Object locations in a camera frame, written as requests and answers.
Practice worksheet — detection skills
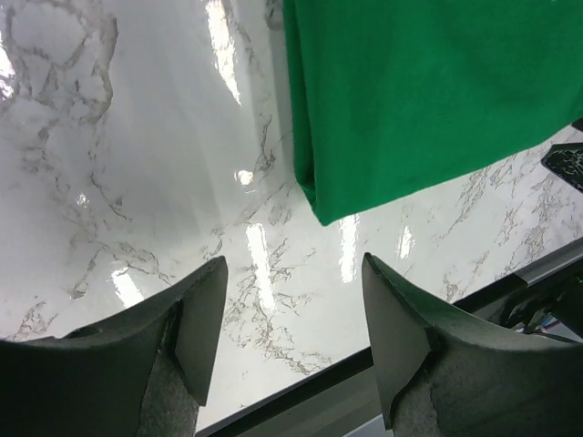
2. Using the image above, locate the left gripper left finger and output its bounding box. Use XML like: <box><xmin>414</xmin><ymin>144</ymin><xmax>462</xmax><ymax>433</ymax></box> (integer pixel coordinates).
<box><xmin>1</xmin><ymin>256</ymin><xmax>228</xmax><ymax>436</ymax></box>

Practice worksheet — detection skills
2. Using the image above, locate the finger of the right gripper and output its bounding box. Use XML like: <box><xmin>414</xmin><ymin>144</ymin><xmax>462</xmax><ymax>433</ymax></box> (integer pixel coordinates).
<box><xmin>541</xmin><ymin>143</ymin><xmax>583</xmax><ymax>191</ymax></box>

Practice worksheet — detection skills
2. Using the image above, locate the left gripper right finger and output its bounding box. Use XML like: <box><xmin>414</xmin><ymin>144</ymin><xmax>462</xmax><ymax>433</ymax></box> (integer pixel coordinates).
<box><xmin>362</xmin><ymin>254</ymin><xmax>582</xmax><ymax>436</ymax></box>

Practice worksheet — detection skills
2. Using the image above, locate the green t-shirt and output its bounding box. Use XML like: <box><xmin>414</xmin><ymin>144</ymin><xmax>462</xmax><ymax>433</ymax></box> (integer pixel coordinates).
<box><xmin>283</xmin><ymin>1</ymin><xmax>582</xmax><ymax>225</ymax></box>

